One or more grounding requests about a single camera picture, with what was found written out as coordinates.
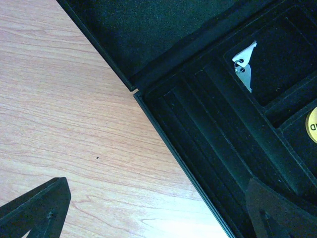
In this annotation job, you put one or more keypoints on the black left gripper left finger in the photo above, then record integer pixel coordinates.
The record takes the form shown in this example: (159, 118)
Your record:
(39, 213)

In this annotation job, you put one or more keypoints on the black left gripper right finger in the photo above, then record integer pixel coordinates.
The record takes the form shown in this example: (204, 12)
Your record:
(275, 214)

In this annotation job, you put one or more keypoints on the black poker set case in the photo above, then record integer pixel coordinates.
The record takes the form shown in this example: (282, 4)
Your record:
(176, 56)

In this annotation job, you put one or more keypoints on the white dealer button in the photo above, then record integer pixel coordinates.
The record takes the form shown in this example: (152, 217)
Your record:
(311, 125)

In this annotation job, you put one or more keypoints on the silver case keys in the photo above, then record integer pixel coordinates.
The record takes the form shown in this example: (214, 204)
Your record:
(242, 67)

